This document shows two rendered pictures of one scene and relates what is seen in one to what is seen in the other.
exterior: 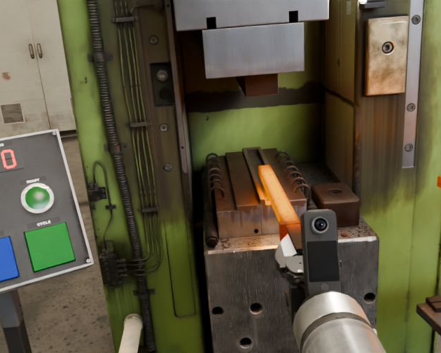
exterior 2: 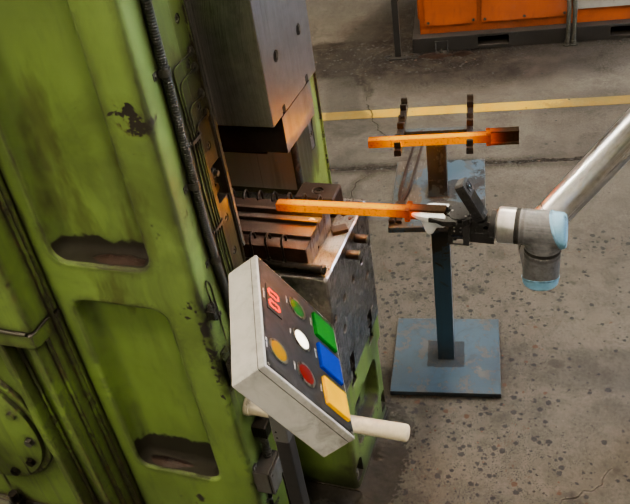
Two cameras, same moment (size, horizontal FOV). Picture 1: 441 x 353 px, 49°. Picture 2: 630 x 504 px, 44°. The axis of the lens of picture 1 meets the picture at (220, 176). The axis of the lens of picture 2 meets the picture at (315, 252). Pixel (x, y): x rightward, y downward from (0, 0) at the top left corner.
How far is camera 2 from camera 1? 1.69 m
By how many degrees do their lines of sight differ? 58
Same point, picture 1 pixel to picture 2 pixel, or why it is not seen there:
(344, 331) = (530, 212)
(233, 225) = (311, 253)
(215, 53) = (288, 130)
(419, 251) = not seen: hidden behind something
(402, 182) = (314, 160)
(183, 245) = not seen: hidden behind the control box
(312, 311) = (507, 218)
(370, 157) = (302, 154)
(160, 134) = (226, 224)
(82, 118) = (191, 250)
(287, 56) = (309, 108)
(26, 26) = not seen: outside the picture
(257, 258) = (340, 260)
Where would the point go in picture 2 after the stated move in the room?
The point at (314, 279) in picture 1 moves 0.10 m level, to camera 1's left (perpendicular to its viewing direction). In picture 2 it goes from (481, 211) to (473, 235)
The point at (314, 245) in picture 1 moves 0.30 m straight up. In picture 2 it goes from (472, 197) to (470, 84)
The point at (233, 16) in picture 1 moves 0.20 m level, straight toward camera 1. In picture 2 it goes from (290, 97) to (369, 102)
